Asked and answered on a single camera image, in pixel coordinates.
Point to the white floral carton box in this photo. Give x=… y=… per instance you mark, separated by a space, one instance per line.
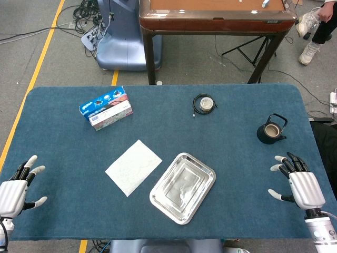
x=111 y=117

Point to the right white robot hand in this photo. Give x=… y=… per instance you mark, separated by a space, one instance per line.
x=306 y=188

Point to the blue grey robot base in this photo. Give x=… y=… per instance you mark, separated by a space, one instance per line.
x=123 y=47

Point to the white power strip with plugs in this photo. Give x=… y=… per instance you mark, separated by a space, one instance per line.
x=90 y=38

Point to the clear round plastic jar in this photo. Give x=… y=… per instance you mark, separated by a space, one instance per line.
x=206 y=103

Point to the brown mahjong table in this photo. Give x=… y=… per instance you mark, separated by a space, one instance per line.
x=210 y=22

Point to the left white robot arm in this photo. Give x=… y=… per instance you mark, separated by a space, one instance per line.
x=4 y=232

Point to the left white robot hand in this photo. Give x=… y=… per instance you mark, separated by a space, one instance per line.
x=11 y=193

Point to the black teapot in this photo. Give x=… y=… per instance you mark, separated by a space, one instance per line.
x=263 y=137

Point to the black fabric item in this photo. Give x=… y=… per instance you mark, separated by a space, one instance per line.
x=326 y=158

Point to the white paper sheet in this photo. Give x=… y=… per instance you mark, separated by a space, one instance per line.
x=133 y=168

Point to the blue table cloth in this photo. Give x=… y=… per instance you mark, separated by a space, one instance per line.
x=163 y=126

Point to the blue grey robot torso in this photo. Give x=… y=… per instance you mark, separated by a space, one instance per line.
x=163 y=246

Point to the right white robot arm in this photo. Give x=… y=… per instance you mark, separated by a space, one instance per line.
x=319 y=229

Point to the single white mahjong tile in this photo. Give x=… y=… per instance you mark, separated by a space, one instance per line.
x=265 y=3

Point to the shiny metal tray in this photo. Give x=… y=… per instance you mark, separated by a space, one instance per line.
x=181 y=188

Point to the blue Oreo cookie box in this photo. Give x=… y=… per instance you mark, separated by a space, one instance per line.
x=102 y=101

